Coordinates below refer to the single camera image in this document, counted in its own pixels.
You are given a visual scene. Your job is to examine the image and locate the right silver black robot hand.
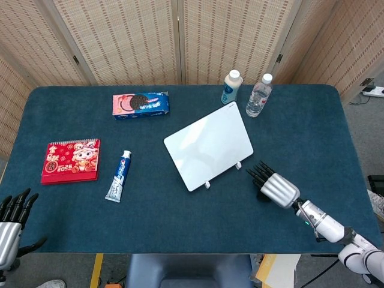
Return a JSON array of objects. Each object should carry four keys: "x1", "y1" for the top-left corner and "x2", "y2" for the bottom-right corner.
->
[{"x1": 245, "y1": 161, "x2": 301, "y2": 210}]

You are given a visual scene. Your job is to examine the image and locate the white power strip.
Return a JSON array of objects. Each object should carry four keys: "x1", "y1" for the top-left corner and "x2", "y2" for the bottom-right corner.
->
[{"x1": 362, "y1": 86, "x2": 384, "y2": 97}]

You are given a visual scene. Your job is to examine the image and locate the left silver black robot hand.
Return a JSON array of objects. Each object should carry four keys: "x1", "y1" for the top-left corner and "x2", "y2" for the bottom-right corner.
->
[{"x1": 0, "y1": 188, "x2": 48, "y2": 271}]

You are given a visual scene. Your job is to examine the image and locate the clear plastic water bottle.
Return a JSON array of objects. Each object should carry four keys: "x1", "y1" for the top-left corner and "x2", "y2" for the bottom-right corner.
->
[{"x1": 245, "y1": 73, "x2": 274, "y2": 118}]

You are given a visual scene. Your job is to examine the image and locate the red desk calendar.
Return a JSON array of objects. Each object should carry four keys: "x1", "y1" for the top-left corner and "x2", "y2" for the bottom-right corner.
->
[{"x1": 40, "y1": 138, "x2": 101, "y2": 185}]

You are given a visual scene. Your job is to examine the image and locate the white plastic board stand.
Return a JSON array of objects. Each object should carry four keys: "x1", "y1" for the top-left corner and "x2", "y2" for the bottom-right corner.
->
[{"x1": 203, "y1": 161, "x2": 242, "y2": 189}]

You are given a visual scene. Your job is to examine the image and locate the yellow white cardboard sheet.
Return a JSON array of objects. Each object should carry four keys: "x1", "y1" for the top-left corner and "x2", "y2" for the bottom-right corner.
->
[{"x1": 254, "y1": 254, "x2": 301, "y2": 288}]

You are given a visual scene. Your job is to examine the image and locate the woven bamboo folding screen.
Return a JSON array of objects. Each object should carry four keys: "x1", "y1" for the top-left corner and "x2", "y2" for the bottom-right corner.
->
[{"x1": 0, "y1": 0, "x2": 384, "y2": 160}]

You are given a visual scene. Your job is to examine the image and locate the white milk drink bottle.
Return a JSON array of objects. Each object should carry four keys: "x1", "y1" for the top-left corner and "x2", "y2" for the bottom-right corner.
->
[{"x1": 220, "y1": 69, "x2": 244, "y2": 106}]

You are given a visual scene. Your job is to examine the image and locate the dark blue table mat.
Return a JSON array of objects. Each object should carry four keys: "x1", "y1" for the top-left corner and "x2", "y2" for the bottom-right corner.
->
[{"x1": 0, "y1": 83, "x2": 383, "y2": 256}]

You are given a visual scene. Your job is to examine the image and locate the blue white toothpaste tube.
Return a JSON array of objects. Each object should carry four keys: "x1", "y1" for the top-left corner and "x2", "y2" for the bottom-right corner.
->
[{"x1": 104, "y1": 149, "x2": 133, "y2": 203}]

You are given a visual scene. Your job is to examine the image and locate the white tablet board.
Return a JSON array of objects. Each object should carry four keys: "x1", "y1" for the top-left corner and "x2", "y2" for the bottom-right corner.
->
[{"x1": 163, "y1": 101, "x2": 254, "y2": 193}]

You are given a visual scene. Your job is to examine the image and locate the blue pink cookie box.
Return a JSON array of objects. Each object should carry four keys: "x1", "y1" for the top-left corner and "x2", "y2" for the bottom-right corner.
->
[{"x1": 112, "y1": 91, "x2": 172, "y2": 121}]

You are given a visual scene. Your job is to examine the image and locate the black box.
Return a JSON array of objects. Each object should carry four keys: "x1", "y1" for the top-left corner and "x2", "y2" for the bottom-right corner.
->
[{"x1": 367, "y1": 175, "x2": 384, "y2": 193}]

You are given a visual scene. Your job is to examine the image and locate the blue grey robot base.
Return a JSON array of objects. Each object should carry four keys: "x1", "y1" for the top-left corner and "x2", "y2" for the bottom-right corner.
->
[{"x1": 125, "y1": 254, "x2": 254, "y2": 288}]

